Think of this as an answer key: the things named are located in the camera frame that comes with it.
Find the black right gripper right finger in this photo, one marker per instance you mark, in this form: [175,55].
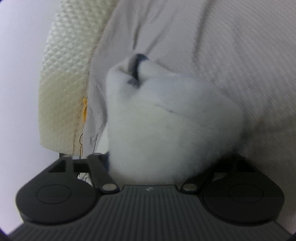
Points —
[236,192]

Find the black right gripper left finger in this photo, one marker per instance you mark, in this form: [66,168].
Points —
[65,191]

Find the white fluffy fleece garment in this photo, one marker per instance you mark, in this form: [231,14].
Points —
[165,127]

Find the yellow mattress edge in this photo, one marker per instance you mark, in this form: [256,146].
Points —
[84,110]

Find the grey bed sheet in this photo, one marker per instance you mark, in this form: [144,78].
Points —
[245,47]

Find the cream quilted headboard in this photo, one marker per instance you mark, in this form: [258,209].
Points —
[72,39]

